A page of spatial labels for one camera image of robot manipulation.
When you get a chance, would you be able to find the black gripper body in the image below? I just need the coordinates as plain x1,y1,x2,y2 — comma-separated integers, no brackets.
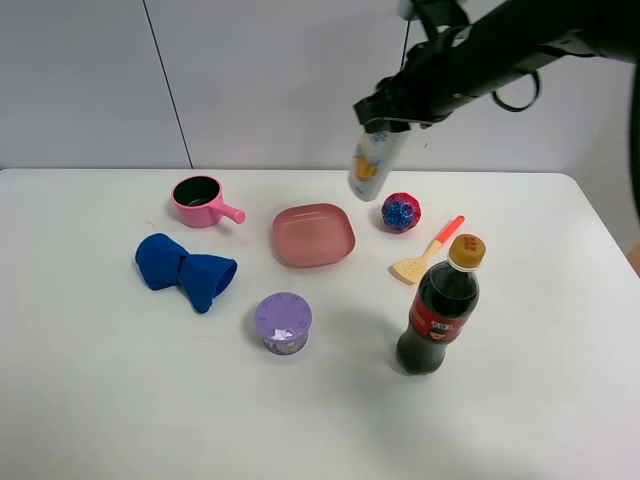
354,40,463,133

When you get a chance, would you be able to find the white blue shampoo bottle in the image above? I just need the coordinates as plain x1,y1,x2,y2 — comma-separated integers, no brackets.
348,130,409,202

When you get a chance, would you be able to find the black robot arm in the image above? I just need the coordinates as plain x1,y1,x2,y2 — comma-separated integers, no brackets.
354,1,639,133

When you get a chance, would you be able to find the red blue spiky ball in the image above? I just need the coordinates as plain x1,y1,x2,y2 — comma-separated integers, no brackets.
381,192,421,233

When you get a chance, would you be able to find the pink square plate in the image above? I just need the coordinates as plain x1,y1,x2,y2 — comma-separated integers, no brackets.
271,203,356,268

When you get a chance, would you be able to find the dark cola bottle red label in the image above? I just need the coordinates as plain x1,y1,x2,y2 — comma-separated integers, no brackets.
396,234,486,375

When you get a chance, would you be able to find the pink saucepan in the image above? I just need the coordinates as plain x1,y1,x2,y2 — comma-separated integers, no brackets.
171,175,246,228

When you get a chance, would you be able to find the purple round tin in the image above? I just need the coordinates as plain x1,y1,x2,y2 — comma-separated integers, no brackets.
254,292,312,355

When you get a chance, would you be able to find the blue cloth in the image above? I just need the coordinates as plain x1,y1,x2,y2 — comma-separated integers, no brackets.
134,233,238,314

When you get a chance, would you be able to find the black cable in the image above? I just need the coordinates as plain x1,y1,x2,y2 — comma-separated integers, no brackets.
491,70,542,113

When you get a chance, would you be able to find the yellow spatula orange handle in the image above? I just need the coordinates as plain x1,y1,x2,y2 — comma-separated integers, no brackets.
389,215,466,285

